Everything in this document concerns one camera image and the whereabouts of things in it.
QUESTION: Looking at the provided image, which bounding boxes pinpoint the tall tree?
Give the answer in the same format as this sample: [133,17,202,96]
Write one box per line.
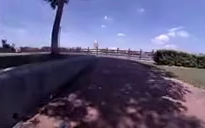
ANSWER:
[44,0,70,56]

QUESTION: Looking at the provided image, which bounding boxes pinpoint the green hedge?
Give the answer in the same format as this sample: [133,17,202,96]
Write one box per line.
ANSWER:
[153,49,205,71]

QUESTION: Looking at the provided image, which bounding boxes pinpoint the dark distant trees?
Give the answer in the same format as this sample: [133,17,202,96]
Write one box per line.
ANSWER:
[0,39,17,53]

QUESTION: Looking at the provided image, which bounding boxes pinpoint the sign on post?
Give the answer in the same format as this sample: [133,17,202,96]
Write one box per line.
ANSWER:
[93,39,100,56]

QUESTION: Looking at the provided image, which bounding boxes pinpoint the wooden rail fence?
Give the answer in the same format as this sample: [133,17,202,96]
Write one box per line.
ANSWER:
[19,46,156,61]

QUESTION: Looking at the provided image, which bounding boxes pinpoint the red paved path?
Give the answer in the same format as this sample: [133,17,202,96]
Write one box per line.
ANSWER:
[12,55,205,128]

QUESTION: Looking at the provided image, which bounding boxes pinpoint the grass beside hedge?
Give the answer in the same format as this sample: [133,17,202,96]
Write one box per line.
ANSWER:
[149,60,205,94]

